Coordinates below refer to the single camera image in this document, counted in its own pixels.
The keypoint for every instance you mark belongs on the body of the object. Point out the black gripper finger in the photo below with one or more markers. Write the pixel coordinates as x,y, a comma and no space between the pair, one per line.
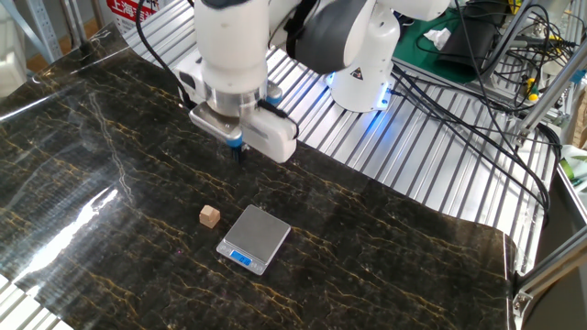
233,154
243,155

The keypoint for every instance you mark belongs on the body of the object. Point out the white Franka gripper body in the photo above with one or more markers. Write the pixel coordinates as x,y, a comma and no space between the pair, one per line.
273,137

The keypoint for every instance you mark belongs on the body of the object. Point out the small stepped wooden block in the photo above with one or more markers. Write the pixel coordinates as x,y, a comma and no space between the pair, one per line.
209,217

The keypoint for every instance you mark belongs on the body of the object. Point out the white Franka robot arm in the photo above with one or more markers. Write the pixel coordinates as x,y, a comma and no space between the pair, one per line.
229,46

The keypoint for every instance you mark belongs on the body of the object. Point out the silver digital pocket scale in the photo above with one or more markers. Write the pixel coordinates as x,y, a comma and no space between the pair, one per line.
257,234

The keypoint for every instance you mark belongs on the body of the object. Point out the silver flange mounting plate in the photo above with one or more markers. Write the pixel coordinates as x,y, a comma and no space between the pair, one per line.
213,121

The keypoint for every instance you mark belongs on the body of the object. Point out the black marble pattern mat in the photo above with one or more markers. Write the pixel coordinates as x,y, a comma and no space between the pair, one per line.
367,275

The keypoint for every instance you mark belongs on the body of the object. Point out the green cutting mat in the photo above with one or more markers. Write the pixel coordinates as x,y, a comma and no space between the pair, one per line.
424,62

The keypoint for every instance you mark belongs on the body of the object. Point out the red white printed box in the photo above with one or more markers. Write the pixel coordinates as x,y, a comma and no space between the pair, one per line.
130,11

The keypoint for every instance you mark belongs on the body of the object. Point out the crumpled white tissue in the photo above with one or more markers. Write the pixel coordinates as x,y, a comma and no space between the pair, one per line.
438,37

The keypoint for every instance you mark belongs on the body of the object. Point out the black pouch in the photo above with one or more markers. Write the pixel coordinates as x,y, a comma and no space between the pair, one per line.
463,50

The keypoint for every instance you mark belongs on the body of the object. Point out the grey perforated shelf upright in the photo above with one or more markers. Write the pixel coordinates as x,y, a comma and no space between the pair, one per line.
46,32

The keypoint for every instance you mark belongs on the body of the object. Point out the white foam block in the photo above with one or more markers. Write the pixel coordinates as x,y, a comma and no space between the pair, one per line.
11,59

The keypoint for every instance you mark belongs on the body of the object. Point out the green white bag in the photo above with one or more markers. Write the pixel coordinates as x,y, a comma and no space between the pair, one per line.
573,167

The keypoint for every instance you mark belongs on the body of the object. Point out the aluminium frame post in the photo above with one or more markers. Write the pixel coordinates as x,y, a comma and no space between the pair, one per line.
516,34
550,96

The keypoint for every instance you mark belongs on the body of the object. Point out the aluminium corner frame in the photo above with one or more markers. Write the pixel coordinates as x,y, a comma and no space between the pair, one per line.
550,266

